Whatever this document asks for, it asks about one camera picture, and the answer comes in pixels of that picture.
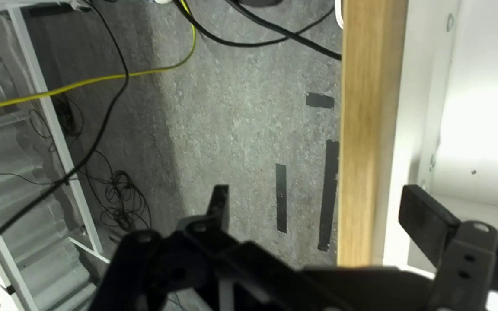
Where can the white metal rack frame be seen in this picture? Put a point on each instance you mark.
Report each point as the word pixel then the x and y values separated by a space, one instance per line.
pixel 47 109

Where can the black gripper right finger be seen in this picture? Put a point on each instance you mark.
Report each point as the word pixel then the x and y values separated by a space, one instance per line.
pixel 432 222

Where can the long dark floor tape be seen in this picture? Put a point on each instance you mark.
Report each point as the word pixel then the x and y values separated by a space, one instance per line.
pixel 329 196

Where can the wooden drawer with white interior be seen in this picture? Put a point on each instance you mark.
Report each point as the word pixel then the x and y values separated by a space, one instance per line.
pixel 370 144

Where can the medium grey floor tape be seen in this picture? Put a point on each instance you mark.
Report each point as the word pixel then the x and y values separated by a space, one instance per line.
pixel 282 199

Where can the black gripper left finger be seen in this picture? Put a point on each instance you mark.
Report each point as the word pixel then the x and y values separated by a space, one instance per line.
pixel 139 265

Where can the small dark floor tape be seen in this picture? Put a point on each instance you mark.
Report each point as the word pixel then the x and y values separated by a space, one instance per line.
pixel 320 101

